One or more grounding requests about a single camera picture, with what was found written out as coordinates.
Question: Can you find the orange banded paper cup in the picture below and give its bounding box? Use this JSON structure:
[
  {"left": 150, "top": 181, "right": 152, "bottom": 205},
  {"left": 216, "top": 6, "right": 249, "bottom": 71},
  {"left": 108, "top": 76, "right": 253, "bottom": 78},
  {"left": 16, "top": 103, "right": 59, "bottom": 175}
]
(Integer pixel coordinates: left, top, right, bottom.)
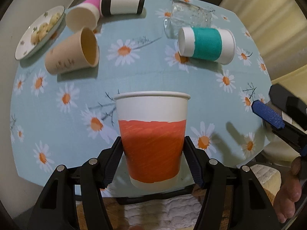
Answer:
[{"left": 114, "top": 91, "right": 191, "bottom": 192}]

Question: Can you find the teal banded paper cup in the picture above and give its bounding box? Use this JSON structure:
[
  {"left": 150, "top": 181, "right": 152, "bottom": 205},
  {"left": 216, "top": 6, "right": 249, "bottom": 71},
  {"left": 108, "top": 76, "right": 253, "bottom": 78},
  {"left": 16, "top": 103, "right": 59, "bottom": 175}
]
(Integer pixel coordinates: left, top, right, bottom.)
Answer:
[{"left": 177, "top": 27, "right": 236, "bottom": 65}]

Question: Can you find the clear glass cup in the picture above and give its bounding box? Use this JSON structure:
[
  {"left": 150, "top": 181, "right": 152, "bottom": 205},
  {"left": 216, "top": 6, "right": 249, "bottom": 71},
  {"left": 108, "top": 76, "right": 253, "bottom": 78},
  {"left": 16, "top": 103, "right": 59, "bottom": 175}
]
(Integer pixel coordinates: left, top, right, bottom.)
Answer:
[{"left": 164, "top": 0, "right": 212, "bottom": 39}]

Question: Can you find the tan kraft paper cup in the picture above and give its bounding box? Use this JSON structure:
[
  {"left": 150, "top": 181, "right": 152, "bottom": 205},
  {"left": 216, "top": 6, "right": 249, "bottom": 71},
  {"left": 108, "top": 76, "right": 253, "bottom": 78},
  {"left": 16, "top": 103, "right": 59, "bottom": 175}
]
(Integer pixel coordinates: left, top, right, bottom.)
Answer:
[{"left": 45, "top": 28, "right": 99, "bottom": 75}]

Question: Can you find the pink banded paper cup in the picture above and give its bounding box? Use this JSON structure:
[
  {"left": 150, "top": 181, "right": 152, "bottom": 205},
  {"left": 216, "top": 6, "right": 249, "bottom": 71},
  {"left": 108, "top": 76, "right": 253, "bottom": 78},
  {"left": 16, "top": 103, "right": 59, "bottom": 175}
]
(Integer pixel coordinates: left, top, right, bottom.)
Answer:
[{"left": 66, "top": 0, "right": 100, "bottom": 32}]

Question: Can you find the black banded paper cup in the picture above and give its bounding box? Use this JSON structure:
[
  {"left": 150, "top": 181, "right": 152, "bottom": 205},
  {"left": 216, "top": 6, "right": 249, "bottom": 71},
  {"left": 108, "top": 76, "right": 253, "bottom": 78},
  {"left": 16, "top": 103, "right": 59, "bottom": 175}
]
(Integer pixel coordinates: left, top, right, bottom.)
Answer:
[{"left": 99, "top": 0, "right": 145, "bottom": 17}]

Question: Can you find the person's right hand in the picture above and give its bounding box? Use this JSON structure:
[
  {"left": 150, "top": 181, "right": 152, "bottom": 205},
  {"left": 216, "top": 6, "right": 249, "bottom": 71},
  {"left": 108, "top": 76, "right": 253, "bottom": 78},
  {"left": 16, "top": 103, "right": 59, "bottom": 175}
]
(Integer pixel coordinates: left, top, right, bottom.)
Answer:
[{"left": 273, "top": 157, "right": 302, "bottom": 223}]

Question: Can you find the blue daisy tablecloth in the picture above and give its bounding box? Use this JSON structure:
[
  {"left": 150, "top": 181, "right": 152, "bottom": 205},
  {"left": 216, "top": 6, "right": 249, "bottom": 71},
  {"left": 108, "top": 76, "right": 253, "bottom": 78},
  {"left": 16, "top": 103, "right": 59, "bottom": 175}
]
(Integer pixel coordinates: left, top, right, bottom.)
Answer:
[{"left": 10, "top": 0, "right": 271, "bottom": 185}]

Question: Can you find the cream curtain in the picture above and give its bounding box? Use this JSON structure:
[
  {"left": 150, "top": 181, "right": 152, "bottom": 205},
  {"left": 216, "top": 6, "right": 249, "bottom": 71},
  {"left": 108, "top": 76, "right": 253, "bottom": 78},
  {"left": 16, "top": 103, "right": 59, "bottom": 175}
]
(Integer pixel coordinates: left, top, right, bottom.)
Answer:
[{"left": 220, "top": 0, "right": 306, "bottom": 80}]

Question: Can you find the white floral plate with snacks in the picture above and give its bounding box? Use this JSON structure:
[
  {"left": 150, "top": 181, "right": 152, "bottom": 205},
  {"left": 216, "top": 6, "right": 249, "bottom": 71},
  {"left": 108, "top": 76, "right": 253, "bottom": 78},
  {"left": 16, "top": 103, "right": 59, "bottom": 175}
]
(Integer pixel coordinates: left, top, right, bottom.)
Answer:
[{"left": 15, "top": 5, "right": 65, "bottom": 61}]

